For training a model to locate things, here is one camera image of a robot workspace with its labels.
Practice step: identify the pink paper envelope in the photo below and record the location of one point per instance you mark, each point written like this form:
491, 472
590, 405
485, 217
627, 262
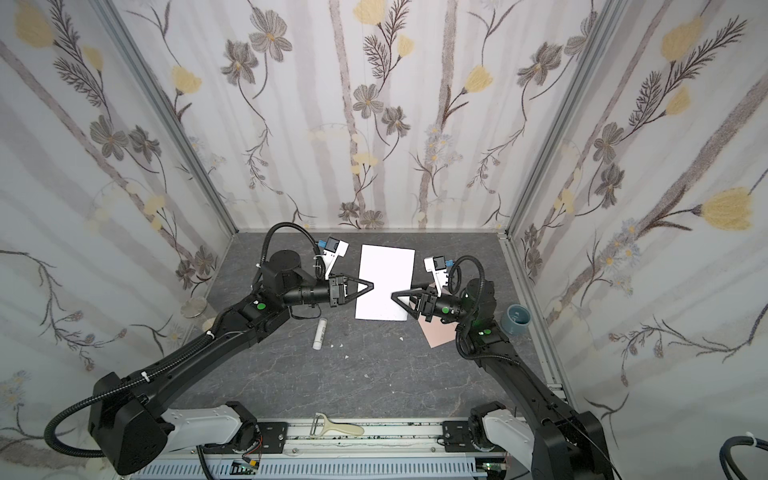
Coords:
437, 332

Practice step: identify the white letter paper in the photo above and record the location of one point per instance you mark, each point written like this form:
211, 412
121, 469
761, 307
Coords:
390, 269

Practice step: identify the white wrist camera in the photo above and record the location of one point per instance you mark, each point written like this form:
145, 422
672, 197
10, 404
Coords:
439, 267
331, 250

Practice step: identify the teal ceramic cup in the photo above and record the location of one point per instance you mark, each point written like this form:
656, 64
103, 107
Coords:
516, 320

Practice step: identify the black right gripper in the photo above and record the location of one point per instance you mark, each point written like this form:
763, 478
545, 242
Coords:
425, 303

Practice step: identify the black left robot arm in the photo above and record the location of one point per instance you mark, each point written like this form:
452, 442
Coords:
128, 420

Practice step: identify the aluminium mounting rail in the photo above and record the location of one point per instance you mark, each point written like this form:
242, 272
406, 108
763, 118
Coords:
412, 448

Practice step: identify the cream vegetable peeler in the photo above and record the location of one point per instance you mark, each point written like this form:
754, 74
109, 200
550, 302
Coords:
339, 426

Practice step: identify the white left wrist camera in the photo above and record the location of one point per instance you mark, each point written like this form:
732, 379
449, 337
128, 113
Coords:
331, 250

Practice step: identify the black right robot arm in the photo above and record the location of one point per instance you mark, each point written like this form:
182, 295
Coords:
528, 384

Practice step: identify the white glue stick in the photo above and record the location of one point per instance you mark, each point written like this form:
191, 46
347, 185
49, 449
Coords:
320, 334

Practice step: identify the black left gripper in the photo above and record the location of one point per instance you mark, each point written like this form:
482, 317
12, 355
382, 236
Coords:
335, 290

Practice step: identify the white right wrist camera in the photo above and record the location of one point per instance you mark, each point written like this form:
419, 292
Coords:
439, 267

